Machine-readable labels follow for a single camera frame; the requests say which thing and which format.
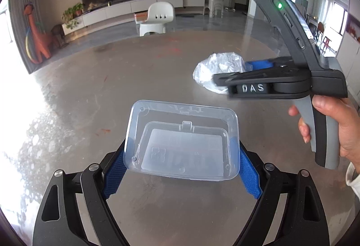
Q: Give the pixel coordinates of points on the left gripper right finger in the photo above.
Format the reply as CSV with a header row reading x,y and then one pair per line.
x,y
303,221

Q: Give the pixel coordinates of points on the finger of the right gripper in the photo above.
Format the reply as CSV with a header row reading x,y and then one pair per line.
x,y
284,61
265,84

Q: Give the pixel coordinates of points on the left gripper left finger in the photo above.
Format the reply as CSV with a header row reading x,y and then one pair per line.
x,y
59,221

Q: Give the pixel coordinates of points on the stacked white stools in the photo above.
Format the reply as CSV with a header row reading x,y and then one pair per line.
x,y
215,8

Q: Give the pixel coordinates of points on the orange dinosaur toy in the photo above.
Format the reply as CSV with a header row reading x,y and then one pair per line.
x,y
42,41

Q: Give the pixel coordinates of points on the clear plastic container lid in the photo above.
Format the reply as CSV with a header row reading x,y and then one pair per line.
x,y
176,140

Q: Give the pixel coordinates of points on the person's right hand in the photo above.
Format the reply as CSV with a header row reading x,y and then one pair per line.
x,y
347,117

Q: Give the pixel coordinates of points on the long white tv cabinet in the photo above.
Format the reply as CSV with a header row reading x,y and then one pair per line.
x,y
123,12

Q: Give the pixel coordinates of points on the dining table with chairs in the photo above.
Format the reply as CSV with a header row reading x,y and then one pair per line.
x,y
321,40

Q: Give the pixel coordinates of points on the white plastic chair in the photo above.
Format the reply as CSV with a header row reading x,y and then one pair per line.
x,y
159,15

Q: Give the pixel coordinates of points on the clear plastic bag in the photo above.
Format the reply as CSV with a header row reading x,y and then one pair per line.
x,y
218,63

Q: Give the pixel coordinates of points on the potted green plant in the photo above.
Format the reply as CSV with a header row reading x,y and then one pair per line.
x,y
70,15

